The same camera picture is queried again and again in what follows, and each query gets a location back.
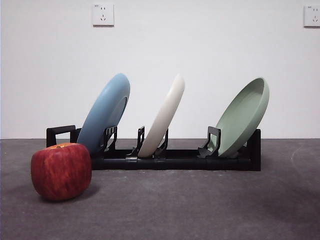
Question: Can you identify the red apple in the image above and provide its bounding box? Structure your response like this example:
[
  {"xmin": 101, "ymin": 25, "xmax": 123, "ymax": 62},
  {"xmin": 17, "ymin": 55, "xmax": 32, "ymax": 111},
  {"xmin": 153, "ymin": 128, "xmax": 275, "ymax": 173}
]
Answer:
[{"xmin": 30, "ymin": 142, "xmax": 93, "ymax": 202}]

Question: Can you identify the black plate rack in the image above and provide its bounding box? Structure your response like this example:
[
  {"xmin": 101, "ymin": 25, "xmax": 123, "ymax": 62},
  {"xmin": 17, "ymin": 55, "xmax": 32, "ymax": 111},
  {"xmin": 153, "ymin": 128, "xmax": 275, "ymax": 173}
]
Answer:
[{"xmin": 46, "ymin": 124, "xmax": 262, "ymax": 172}]

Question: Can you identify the blue plate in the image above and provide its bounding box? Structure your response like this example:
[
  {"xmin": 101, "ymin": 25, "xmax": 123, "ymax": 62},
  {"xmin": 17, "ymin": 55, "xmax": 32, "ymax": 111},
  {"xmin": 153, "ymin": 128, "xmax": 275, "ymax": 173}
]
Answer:
[{"xmin": 76, "ymin": 72, "xmax": 131, "ymax": 157}]

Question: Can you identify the white plate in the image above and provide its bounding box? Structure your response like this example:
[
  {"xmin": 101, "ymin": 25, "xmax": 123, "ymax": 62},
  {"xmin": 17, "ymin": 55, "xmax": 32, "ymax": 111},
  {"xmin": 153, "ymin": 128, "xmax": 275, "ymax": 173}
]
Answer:
[{"xmin": 138, "ymin": 73, "xmax": 186, "ymax": 159}]

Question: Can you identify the green plate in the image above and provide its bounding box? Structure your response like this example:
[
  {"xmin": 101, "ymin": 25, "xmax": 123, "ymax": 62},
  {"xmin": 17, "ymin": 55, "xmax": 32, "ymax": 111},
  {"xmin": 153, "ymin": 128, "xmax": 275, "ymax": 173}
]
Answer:
[{"xmin": 214, "ymin": 77, "xmax": 270, "ymax": 158}]

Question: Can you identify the white wall socket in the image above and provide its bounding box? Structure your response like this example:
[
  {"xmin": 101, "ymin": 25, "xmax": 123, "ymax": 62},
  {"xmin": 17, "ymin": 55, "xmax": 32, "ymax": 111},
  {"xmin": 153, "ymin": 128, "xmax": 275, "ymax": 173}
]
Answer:
[
  {"xmin": 92, "ymin": 3, "xmax": 115, "ymax": 27},
  {"xmin": 303, "ymin": 4, "xmax": 320, "ymax": 28}
]

